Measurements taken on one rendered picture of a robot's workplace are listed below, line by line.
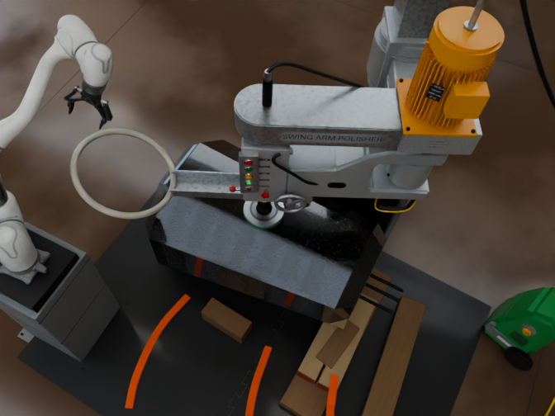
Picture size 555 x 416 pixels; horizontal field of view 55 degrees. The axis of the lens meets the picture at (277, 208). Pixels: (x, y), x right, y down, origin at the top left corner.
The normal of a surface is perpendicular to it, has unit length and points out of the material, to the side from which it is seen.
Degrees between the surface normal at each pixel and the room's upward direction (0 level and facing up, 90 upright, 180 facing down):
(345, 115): 0
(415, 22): 90
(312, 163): 4
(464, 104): 90
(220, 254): 45
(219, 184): 2
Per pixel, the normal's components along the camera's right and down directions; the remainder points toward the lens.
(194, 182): 0.07, -0.51
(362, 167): -0.01, 0.86
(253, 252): -0.28, 0.18
